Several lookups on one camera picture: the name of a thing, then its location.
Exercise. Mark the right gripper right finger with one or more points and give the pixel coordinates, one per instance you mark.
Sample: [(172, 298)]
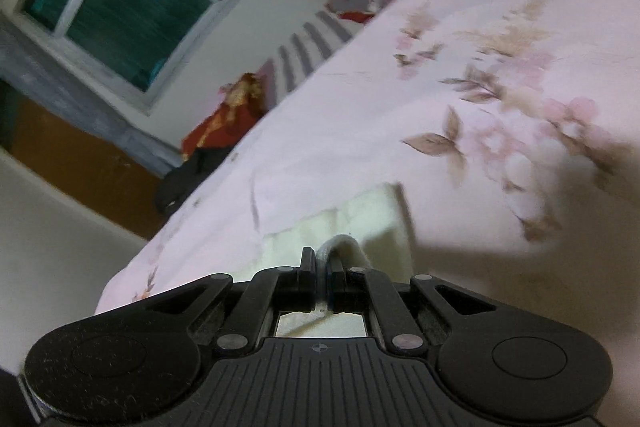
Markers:
[(373, 295)]

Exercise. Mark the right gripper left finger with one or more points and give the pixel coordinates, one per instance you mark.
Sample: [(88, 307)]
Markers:
[(259, 303)]

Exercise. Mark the pale green knit sweater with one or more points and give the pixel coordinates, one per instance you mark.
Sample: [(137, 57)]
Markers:
[(371, 230)]

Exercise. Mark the black cloth on bed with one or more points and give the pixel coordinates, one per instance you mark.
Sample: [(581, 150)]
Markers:
[(182, 181)]

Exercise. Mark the red orange patterned cloth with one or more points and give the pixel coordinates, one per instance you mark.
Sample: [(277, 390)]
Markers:
[(243, 105)]

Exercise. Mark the brown wooden door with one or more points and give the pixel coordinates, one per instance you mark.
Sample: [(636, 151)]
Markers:
[(93, 172)]

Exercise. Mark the pink floral bed sheet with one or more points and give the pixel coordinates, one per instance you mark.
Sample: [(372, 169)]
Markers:
[(511, 128)]

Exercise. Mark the striped purple white pillow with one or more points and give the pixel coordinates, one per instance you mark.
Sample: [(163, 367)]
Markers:
[(305, 51)]

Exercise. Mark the left grey curtain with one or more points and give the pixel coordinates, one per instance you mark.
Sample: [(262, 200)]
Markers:
[(31, 71)]

